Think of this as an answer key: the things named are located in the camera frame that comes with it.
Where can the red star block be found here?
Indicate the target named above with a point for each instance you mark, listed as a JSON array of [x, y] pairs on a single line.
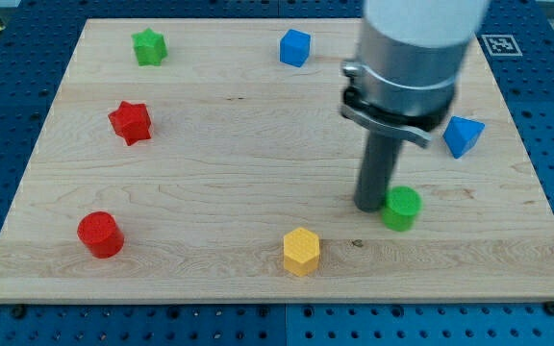
[[131, 121]]

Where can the yellow hexagon block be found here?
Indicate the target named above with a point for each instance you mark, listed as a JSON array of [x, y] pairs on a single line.
[[301, 249]]

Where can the light wooden board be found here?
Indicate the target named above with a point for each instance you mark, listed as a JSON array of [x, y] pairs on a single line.
[[245, 149]]

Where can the green star block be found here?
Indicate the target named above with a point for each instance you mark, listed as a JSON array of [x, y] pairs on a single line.
[[149, 47]]

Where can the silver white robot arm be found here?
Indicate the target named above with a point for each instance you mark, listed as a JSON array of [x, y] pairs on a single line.
[[403, 79]]

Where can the red cylinder block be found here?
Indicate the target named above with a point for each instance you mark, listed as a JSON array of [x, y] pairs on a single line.
[[99, 232]]

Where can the blue cube block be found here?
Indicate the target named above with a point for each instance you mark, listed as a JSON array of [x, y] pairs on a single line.
[[294, 48]]

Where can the blue triangular prism block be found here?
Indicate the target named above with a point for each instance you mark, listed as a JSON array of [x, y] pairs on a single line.
[[461, 135]]

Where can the white fiducial marker tag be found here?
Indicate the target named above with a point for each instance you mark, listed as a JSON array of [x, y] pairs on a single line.
[[501, 45]]

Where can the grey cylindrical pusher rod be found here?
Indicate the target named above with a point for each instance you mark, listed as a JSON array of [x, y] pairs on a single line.
[[380, 157]]

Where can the green cylinder block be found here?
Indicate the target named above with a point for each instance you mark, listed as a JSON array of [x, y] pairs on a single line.
[[402, 206]]

